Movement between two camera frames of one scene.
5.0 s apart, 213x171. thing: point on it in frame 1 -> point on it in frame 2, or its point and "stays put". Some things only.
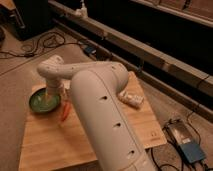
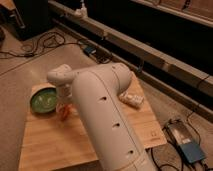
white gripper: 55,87 -> 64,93
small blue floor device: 89,49 stays put
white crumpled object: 134,99 stays put
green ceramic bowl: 41,102 stays put
